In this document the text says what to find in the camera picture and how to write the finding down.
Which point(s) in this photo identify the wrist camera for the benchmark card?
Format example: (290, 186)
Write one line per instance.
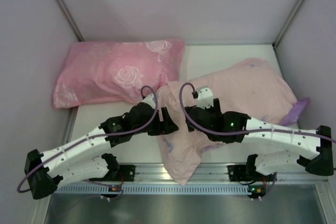
(205, 97)
(151, 100)

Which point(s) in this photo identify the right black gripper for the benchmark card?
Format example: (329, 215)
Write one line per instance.
(191, 118)

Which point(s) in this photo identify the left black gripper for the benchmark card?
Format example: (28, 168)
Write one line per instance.
(165, 121)

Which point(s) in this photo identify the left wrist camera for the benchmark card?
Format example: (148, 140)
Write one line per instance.
(151, 100)

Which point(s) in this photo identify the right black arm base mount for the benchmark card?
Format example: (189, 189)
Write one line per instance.
(237, 173)

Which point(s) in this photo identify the left aluminium corner post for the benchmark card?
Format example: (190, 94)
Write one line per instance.
(70, 20)

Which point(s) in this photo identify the slotted grey cable duct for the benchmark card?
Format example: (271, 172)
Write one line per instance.
(157, 189)

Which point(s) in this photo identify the purple princess print pillowcase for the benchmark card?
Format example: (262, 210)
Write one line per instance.
(252, 87)

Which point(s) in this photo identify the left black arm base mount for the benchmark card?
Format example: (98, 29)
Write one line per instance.
(126, 173)

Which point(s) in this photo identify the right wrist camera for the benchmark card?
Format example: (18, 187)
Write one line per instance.
(205, 97)

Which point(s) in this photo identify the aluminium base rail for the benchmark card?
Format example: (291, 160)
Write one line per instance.
(210, 173)

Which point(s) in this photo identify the pink rose pattern pillow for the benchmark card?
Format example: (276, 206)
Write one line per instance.
(101, 72)

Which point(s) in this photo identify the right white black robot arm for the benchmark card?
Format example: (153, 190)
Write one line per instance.
(309, 149)

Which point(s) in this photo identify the aluminium corner post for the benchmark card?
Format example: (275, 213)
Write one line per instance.
(289, 20)
(70, 20)

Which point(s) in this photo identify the right aluminium corner post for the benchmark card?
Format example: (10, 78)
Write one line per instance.
(289, 20)

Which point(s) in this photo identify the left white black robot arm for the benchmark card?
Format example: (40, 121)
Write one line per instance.
(86, 157)

